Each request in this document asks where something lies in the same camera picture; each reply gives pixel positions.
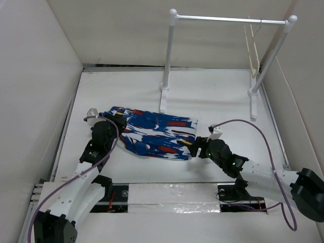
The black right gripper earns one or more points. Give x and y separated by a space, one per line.
200 142

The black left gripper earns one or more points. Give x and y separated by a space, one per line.
120 122

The blue white red patterned trousers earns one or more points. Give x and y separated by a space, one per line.
155 134

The beige wooden clothes hanger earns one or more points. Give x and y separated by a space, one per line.
254 62

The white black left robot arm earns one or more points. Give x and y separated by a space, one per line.
59 215

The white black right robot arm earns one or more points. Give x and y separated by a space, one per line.
302 190

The white metal clothes rack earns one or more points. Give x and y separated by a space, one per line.
255 83

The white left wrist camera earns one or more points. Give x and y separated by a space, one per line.
92 117

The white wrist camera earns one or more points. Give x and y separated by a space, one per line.
215 131
92 117

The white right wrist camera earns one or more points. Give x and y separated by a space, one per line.
215 131

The black base rail with tape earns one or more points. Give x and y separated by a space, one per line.
183 198

